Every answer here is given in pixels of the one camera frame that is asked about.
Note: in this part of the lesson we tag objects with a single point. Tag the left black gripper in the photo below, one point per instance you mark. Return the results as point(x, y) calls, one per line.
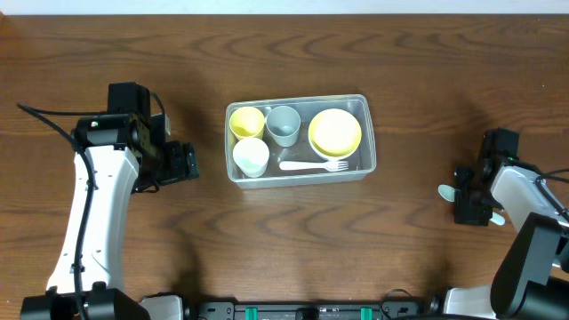
point(183, 161)

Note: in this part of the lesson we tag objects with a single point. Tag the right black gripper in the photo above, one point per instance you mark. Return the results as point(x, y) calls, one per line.
point(465, 196)

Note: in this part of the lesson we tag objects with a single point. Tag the light green plastic spoon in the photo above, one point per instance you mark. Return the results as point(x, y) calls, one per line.
point(468, 214)

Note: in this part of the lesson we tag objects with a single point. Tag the cream white plastic cup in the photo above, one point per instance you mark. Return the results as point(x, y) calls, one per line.
point(251, 155)

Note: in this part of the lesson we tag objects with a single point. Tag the yellow plastic cup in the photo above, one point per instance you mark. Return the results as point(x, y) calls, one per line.
point(247, 122)

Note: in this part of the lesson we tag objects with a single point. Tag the grey plastic cup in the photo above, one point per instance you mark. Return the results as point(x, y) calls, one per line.
point(283, 124)

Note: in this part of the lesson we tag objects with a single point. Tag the pink plastic fork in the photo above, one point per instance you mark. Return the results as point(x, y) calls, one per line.
point(330, 166)

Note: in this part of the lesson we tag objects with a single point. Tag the white plastic bowl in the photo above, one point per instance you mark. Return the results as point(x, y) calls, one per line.
point(327, 157)

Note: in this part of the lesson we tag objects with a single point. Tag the yellow plastic bowl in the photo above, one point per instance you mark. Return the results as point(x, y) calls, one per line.
point(335, 131)

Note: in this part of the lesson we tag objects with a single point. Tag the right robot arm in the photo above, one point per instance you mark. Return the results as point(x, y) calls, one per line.
point(523, 287)

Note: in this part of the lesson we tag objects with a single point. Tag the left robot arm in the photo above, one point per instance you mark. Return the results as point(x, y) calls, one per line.
point(121, 151)

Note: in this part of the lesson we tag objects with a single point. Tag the clear plastic storage box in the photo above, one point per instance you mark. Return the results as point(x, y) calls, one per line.
point(361, 163)

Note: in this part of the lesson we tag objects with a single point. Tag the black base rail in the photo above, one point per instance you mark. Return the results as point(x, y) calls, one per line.
point(228, 310)

